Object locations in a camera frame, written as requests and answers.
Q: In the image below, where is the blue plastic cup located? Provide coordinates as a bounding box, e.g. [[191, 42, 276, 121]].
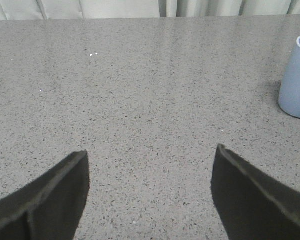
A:
[[278, 36, 300, 119]]

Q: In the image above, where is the grey-white curtain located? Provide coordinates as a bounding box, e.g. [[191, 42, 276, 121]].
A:
[[0, 0, 300, 21]]

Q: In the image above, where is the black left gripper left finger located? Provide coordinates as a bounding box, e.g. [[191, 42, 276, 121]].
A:
[[0, 151, 90, 240]]

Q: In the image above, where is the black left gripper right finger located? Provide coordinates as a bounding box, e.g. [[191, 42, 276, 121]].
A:
[[211, 144, 300, 240]]

